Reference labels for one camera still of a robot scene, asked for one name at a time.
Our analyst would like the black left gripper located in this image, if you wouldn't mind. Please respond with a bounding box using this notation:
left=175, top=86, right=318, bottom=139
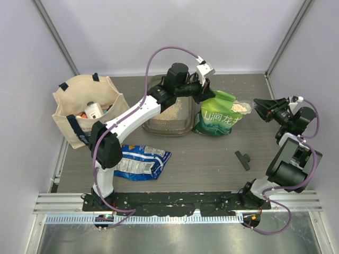
left=174, top=72, right=215, bottom=104

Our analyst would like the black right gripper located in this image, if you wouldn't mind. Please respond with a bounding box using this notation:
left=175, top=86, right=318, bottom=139
left=253, top=98, right=293, bottom=128

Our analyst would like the clear plastic scoop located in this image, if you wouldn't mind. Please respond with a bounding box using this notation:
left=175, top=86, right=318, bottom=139
left=231, top=101, right=254, bottom=115

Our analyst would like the green cat litter bag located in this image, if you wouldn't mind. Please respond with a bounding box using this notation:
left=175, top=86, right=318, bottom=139
left=192, top=91, right=243, bottom=137

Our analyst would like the black bag clip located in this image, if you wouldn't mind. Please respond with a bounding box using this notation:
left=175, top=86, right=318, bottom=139
left=235, top=151, right=251, bottom=171

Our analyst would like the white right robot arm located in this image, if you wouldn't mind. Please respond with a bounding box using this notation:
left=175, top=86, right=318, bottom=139
left=239, top=96, right=323, bottom=209

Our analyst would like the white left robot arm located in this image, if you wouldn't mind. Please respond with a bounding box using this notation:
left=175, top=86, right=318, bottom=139
left=88, top=61, right=215, bottom=211

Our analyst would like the translucent grey litter box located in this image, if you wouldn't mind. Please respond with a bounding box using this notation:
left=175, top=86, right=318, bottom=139
left=142, top=74, right=196, bottom=138

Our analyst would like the blue chip bag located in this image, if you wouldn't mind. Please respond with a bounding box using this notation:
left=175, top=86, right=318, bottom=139
left=114, top=144, right=172, bottom=181

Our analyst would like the white bottle in tote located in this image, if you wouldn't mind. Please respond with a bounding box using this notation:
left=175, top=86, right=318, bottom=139
left=84, top=102, right=104, bottom=119

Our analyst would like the orange item in tote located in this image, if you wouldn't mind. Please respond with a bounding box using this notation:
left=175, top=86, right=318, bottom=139
left=76, top=112, right=87, bottom=119

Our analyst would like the beige canvas tote bag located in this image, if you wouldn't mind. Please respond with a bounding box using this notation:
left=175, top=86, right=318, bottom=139
left=52, top=73, right=130, bottom=149

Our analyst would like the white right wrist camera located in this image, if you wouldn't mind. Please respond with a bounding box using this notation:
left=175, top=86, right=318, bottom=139
left=288, top=96, right=304, bottom=113

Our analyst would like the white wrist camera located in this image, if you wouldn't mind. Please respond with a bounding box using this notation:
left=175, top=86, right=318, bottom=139
left=196, top=62, right=215, bottom=85
left=288, top=96, right=304, bottom=113

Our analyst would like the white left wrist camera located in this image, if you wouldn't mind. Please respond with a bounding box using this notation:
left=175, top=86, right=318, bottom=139
left=196, top=62, right=215, bottom=85

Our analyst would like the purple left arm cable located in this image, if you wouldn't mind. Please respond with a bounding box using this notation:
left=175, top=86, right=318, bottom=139
left=91, top=47, right=206, bottom=230

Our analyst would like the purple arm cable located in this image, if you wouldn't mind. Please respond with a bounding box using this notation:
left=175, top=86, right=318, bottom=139
left=242, top=97, right=320, bottom=234
left=91, top=47, right=206, bottom=230

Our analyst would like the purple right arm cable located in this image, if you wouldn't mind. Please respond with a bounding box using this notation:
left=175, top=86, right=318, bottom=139
left=242, top=97, right=320, bottom=234

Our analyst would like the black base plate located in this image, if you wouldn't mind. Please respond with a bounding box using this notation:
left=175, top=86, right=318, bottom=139
left=82, top=190, right=272, bottom=217

